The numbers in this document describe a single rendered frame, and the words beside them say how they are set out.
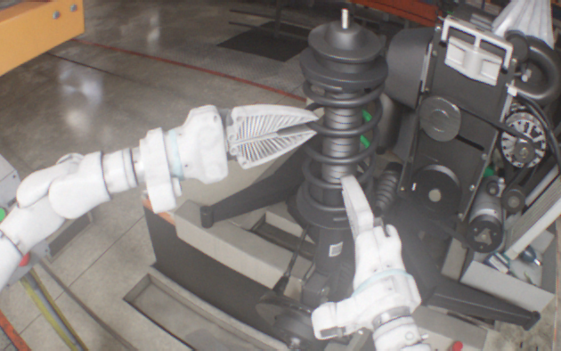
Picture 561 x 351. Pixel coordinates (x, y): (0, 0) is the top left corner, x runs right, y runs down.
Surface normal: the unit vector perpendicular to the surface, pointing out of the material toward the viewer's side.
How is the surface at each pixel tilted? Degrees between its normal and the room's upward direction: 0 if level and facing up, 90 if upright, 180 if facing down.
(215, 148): 83
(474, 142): 90
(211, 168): 85
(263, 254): 0
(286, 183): 3
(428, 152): 90
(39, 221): 74
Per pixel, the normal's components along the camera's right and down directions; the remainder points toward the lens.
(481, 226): -0.51, 0.52
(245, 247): 0.07, -0.77
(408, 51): -0.82, 0.10
